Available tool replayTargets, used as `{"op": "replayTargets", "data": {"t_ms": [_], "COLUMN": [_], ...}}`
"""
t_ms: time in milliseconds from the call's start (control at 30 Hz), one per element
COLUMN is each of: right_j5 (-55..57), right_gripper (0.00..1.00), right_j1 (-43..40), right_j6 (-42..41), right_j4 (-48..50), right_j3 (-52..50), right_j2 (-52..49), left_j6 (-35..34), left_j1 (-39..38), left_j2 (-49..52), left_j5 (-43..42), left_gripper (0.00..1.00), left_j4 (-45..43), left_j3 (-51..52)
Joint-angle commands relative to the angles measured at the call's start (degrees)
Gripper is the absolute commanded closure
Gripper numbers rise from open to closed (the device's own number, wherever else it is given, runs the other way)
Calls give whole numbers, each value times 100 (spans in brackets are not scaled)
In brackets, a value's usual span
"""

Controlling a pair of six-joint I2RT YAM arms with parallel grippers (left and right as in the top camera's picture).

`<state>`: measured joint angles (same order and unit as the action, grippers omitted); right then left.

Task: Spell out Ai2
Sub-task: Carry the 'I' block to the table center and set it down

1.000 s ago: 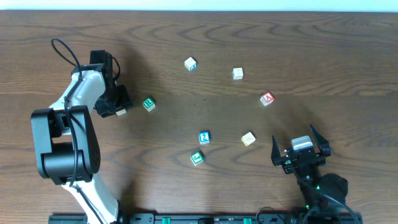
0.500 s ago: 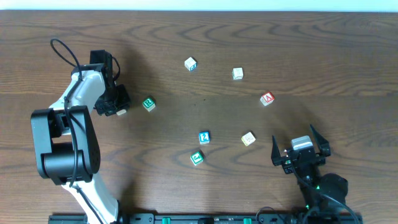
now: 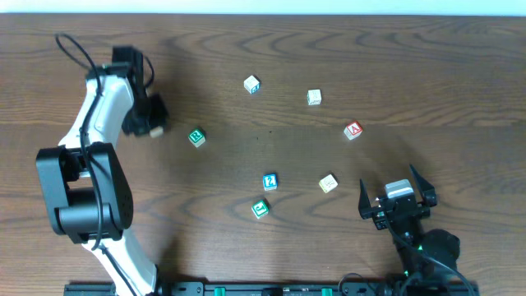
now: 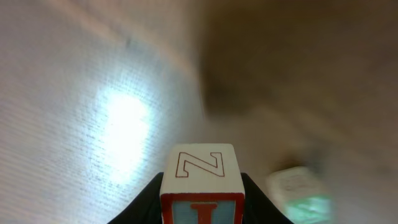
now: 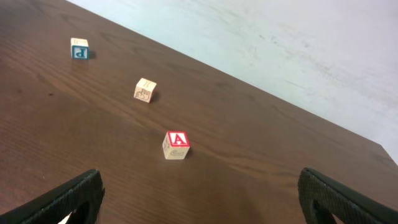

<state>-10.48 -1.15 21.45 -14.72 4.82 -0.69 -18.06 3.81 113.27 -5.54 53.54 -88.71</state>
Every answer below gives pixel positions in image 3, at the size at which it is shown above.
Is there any blue number 2 block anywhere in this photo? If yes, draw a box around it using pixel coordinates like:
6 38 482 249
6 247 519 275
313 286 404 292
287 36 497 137
263 173 278 191

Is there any blue letter P block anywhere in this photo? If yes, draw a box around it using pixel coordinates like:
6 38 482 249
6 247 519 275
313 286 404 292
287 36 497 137
243 76 261 94

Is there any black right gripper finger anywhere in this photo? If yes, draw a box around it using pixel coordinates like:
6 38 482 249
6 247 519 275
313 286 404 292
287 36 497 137
358 180 374 220
409 164 437 207

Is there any green letter R block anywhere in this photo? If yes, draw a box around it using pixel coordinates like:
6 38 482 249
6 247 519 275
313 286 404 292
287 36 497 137
188 128 206 148

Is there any plain engraved wooden block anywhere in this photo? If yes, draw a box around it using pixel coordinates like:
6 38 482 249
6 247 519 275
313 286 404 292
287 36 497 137
307 89 322 105

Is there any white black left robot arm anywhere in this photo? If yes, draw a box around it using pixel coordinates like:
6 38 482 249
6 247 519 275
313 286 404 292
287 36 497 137
35 46 168 295

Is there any red letter I block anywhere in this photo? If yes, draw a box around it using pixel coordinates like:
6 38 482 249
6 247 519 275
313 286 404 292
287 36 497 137
149 127 164 138

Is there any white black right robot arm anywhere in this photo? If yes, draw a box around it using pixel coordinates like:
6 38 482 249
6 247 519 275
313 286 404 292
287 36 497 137
358 167 460 283

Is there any green letter J block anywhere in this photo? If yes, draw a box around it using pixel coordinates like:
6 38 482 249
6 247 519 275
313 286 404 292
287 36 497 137
251 199 270 219

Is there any yellow engraved wooden block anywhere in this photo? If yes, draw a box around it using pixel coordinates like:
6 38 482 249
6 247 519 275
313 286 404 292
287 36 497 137
319 173 338 193

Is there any red letter A block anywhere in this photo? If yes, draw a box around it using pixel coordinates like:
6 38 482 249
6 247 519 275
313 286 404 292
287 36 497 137
344 121 362 141

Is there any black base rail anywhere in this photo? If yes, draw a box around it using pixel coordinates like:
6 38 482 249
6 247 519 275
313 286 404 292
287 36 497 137
63 282 472 296

